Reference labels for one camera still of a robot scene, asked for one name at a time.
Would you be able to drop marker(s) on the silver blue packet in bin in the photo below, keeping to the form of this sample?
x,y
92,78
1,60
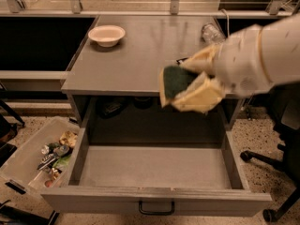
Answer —
x,y
58,152

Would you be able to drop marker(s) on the white bowl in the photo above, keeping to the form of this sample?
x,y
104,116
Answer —
x,y
107,36

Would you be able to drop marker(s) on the open grey top drawer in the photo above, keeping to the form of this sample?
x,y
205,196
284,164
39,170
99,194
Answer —
x,y
111,170

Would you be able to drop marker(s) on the green and yellow sponge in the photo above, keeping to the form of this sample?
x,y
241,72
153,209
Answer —
x,y
172,81

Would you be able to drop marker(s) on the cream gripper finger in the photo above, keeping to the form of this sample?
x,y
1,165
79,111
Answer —
x,y
202,61
203,95

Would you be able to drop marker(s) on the clear plastic bottle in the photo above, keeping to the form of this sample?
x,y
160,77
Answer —
x,y
212,35

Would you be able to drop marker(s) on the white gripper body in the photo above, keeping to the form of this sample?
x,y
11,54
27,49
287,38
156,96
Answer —
x,y
240,62

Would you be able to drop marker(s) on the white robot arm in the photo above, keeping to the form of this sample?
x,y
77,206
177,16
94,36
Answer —
x,y
280,51

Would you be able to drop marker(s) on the black drawer handle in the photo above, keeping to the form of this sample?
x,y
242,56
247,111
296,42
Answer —
x,y
156,209

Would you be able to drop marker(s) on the crumpled yellow wrapper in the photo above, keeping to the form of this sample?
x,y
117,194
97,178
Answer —
x,y
68,138

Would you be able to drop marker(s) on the clear plastic storage bin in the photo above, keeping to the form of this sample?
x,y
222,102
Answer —
x,y
21,170

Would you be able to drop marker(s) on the dark blue snack packet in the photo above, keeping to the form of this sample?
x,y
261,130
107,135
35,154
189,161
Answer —
x,y
181,60

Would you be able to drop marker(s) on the green packet in bin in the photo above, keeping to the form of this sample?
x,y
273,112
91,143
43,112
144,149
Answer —
x,y
62,163

